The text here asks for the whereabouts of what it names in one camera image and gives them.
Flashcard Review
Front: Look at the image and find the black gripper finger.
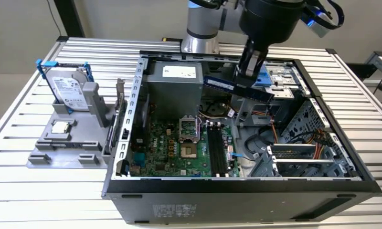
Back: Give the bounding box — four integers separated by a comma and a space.
234, 44, 270, 88
240, 39, 254, 69

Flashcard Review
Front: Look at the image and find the dark RAM stick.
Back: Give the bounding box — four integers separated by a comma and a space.
203, 74, 275, 104

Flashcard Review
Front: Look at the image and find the black RAM slot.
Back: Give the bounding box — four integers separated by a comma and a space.
218, 122, 231, 177
210, 122, 222, 177
215, 122, 227, 177
206, 122, 218, 177

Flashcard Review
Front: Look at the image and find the blue plastic drive latch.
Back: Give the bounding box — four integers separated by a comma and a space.
254, 64, 272, 88

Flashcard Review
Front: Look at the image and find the grey metal drive cage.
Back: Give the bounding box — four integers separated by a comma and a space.
231, 61, 303, 126

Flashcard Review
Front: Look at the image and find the grey power supply unit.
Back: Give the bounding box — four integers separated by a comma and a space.
144, 61, 204, 120

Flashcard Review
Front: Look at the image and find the metal socket cover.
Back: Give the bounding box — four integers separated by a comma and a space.
179, 115, 200, 143

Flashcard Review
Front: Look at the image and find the CPU socket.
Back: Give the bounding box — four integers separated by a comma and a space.
179, 142, 199, 160

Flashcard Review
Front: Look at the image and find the metal disk bay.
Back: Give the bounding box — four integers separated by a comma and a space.
250, 143, 354, 177

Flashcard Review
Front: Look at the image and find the green motherboard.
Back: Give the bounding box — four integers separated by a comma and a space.
128, 116, 243, 178

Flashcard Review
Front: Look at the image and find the hard disk in blue carrier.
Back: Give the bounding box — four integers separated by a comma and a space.
35, 60, 96, 114

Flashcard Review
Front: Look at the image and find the black PC case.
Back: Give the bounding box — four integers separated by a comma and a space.
100, 49, 382, 225

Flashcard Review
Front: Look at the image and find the grey parts rack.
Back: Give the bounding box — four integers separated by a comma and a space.
25, 78, 128, 170

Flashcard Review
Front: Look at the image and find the silver CPU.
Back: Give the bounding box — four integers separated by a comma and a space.
51, 123, 71, 134

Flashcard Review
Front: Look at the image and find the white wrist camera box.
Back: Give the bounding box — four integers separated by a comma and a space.
303, 0, 335, 39

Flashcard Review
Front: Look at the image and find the coiled power cable bundle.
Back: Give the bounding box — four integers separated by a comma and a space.
199, 101, 238, 119

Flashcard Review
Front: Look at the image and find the thin orange wire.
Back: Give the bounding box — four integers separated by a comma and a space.
270, 120, 279, 144

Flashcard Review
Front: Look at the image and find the thin wire locking lever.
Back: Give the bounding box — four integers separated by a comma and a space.
194, 114, 202, 142

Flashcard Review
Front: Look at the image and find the black looped cable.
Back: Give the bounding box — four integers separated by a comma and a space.
244, 132, 274, 159

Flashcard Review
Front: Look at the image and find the red yellow orange wire bundle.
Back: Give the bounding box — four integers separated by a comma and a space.
311, 128, 331, 160

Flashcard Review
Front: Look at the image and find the graphics card with metal bracket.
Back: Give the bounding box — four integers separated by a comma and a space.
103, 79, 128, 157

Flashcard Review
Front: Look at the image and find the black upright post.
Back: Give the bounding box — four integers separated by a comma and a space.
53, 0, 85, 38

